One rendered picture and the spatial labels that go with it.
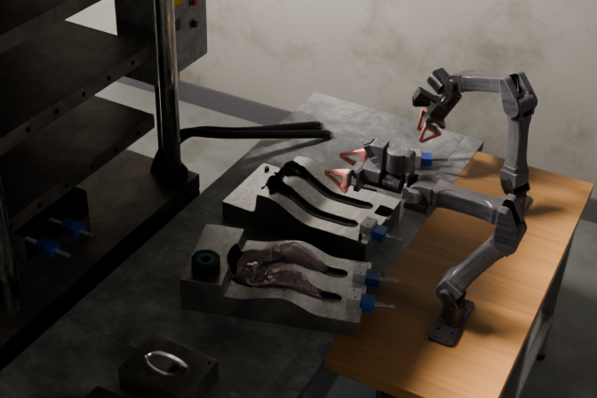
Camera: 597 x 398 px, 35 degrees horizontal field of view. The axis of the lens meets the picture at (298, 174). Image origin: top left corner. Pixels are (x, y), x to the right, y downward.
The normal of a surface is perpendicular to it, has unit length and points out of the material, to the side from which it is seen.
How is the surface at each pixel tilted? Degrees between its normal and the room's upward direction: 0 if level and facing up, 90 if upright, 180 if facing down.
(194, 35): 90
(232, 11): 90
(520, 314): 0
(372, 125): 0
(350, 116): 0
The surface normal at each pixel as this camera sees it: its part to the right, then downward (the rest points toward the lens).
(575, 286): 0.03, -0.83
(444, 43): -0.46, 0.48
